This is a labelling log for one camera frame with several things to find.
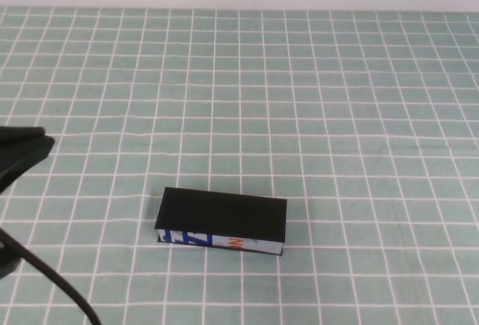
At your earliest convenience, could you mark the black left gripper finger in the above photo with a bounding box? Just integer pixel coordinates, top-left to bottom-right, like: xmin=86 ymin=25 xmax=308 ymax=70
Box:
xmin=0 ymin=125 xmax=47 ymax=147
xmin=0 ymin=136 xmax=57 ymax=193

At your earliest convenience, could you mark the black printed glasses case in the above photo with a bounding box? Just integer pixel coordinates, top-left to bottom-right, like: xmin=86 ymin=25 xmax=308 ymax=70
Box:
xmin=153 ymin=186 xmax=288 ymax=258

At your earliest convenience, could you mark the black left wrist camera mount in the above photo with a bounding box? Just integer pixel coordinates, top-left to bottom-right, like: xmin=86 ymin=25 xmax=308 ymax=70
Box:
xmin=0 ymin=242 xmax=22 ymax=282

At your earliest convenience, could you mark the thick black camera cable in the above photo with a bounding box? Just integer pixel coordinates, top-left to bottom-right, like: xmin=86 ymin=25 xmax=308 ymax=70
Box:
xmin=0 ymin=226 xmax=103 ymax=325

